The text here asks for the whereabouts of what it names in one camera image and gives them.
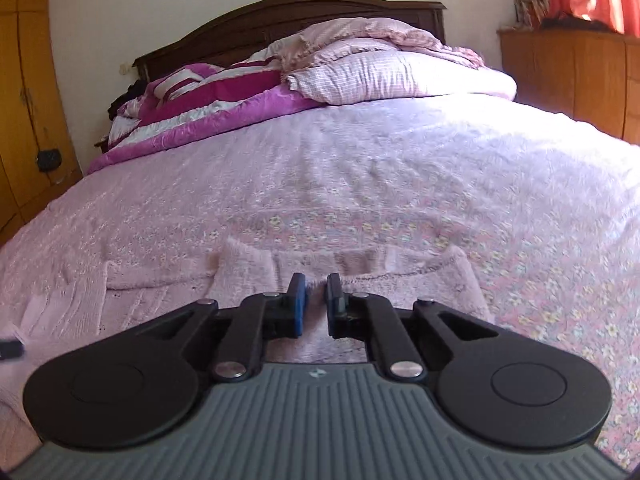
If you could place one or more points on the pink floral bed sheet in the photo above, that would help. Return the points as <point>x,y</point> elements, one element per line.
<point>350,170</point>

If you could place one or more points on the wooden cabinet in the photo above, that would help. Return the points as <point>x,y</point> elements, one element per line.
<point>570,75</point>

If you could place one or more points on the magenta striped pillow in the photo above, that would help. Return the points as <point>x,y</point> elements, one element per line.
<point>182,82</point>

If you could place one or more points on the wooden wardrobe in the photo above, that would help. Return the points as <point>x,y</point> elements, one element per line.
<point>25,85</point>

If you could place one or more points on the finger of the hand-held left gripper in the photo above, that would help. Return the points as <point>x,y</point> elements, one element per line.
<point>10,350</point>

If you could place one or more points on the pink checked pillow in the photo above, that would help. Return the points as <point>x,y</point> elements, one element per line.
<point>400,77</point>

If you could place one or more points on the dark cloth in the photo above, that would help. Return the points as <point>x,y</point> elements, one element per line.
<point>570,24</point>

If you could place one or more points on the magenta white striped quilt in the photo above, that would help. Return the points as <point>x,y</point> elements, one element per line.
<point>210,110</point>

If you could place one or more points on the row of books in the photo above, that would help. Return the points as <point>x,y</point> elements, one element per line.
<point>531,11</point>

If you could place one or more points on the pink knitted sweater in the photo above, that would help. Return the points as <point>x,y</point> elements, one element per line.
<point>250,272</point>

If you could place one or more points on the dark clothes pile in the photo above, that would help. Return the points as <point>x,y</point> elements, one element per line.
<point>127,97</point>

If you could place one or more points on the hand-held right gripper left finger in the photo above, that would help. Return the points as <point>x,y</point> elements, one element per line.
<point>297,305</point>

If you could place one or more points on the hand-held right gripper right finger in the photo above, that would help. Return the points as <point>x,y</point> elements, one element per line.
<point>334,305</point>

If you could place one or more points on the dark wooden nightstand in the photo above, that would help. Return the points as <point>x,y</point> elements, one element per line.
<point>101,145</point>

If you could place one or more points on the dark wooden headboard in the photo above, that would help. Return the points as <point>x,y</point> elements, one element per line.
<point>260,27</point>

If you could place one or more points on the pink ruffled blanket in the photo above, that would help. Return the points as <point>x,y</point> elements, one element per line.
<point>360,35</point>

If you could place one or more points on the small black handbag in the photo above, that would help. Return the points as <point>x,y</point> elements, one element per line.
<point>49,160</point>

